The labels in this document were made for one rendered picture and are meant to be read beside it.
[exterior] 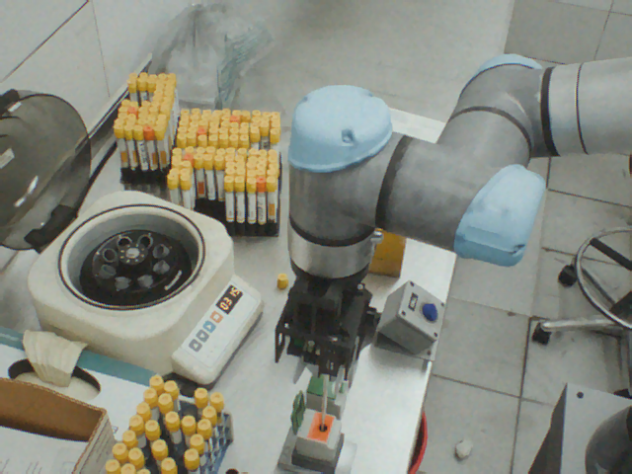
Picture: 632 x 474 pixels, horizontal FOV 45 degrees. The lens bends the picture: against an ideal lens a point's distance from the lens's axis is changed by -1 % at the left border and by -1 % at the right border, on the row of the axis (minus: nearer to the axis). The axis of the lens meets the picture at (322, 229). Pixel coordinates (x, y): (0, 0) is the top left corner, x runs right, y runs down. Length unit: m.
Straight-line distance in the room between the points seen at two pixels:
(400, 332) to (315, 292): 0.43
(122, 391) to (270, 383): 0.20
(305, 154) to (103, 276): 0.57
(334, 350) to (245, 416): 0.37
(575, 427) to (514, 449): 1.10
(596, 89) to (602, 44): 2.66
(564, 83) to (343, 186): 0.20
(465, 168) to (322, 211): 0.11
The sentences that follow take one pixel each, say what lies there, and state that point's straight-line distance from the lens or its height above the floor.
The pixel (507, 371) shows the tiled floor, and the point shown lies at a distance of 2.23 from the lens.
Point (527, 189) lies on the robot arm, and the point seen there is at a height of 1.41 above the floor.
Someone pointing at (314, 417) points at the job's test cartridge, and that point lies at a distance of 0.95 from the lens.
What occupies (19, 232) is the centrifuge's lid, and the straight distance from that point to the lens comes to 1.15.
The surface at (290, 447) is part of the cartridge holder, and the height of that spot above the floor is 0.89.
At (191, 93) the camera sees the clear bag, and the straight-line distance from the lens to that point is 1.45.
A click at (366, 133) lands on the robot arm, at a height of 1.43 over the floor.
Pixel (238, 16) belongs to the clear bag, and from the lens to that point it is 1.61.
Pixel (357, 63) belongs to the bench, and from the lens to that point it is 1.66.
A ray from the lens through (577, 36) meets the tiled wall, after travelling 3.27.
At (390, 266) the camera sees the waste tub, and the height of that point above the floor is 0.90.
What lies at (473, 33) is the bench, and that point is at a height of 0.87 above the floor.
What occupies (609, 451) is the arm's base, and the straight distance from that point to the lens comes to 0.94.
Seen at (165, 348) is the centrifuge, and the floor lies 0.95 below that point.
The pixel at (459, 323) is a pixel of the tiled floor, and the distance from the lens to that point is 2.30.
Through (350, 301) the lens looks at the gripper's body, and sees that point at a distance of 0.71.
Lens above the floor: 1.76
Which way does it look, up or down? 45 degrees down
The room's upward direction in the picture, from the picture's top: 3 degrees clockwise
